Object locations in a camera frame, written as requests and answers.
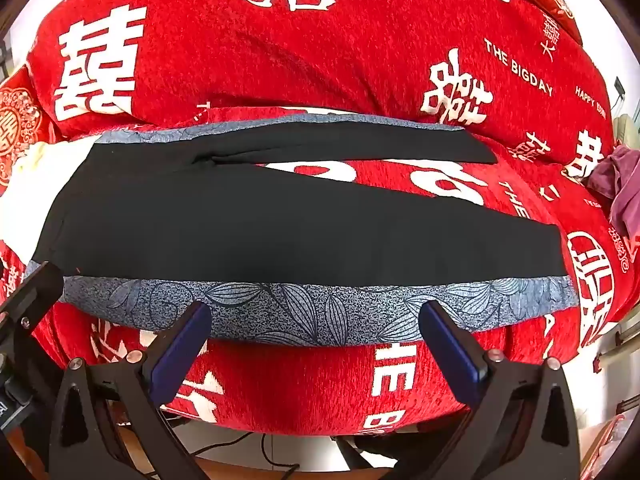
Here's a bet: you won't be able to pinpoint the black pants with floral trim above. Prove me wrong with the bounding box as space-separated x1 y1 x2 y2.
25 112 581 348

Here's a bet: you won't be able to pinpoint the black cable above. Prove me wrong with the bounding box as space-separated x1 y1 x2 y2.
192 430 301 480

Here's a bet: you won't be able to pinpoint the red printed blanket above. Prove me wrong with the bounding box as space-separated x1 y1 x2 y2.
0 0 633 436

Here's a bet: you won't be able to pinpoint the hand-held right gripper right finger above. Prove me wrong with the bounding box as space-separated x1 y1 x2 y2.
394 300 582 480

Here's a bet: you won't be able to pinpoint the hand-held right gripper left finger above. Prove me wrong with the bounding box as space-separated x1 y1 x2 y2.
47 301 214 480

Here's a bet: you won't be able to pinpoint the purple cloth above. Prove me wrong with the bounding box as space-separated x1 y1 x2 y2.
587 144 640 236

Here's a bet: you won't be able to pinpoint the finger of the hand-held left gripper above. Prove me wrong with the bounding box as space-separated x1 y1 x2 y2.
0 261 65 332

